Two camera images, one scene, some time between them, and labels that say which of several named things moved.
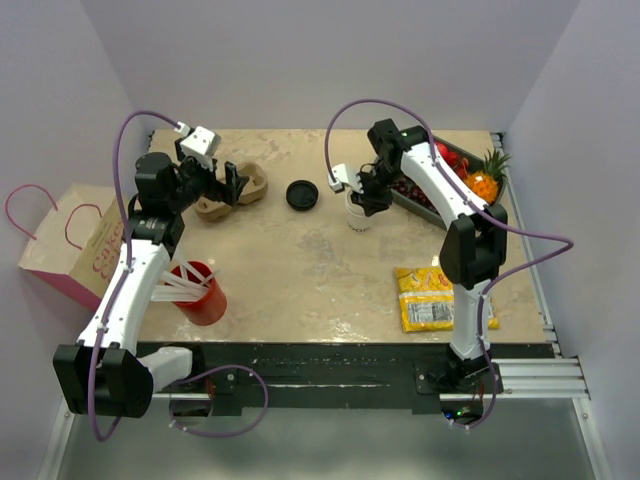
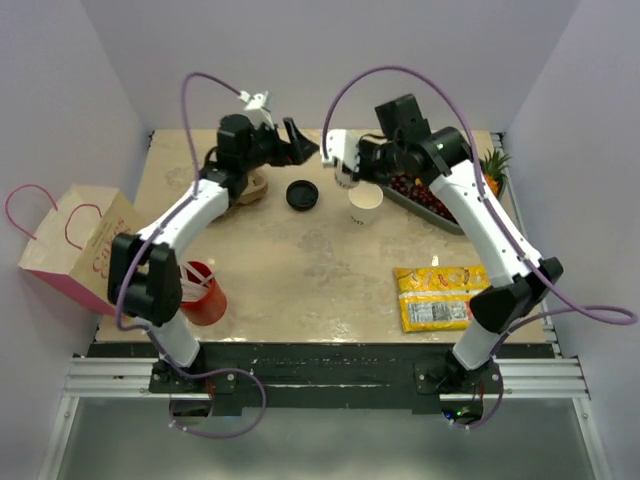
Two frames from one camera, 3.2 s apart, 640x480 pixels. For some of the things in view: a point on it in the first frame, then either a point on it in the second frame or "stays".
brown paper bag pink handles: x=78 y=248 stays
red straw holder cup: x=208 y=310 stays
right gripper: x=369 y=201 → x=362 y=173
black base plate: x=257 y=379 stays
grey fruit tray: x=403 y=202 → x=419 y=198
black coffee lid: x=302 y=195 stays
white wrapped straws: x=186 y=287 stays
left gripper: x=218 y=190 → x=300 y=149
